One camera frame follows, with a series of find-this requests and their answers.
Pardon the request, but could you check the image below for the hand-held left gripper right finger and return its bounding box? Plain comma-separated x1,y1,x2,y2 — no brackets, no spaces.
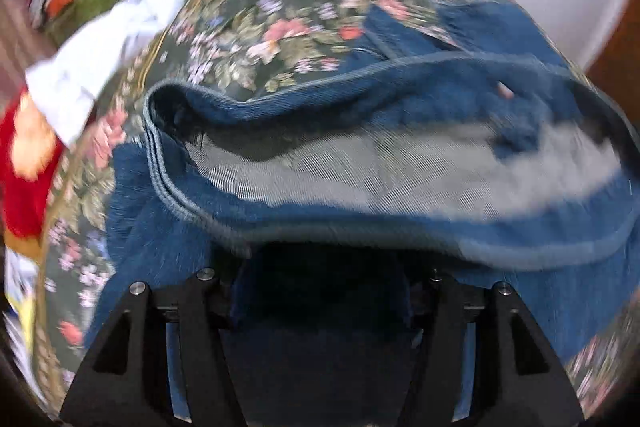
395,271,587,427

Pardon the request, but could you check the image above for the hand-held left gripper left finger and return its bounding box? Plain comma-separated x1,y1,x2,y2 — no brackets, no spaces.
59,268,249,427

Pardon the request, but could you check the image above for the blue denim jacket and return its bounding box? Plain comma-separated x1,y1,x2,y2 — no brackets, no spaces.
82,0,640,427

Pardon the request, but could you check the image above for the colourful printed cloth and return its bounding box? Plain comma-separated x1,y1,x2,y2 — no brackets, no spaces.
2,247,38,373

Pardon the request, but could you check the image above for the red and yellow garment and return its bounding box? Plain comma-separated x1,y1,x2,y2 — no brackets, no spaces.
0,91,67,254

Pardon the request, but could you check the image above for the white shirt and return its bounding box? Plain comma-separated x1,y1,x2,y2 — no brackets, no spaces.
25,0,212,146

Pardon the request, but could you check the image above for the floral blanket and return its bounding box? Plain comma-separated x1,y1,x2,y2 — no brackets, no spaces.
30,0,640,410

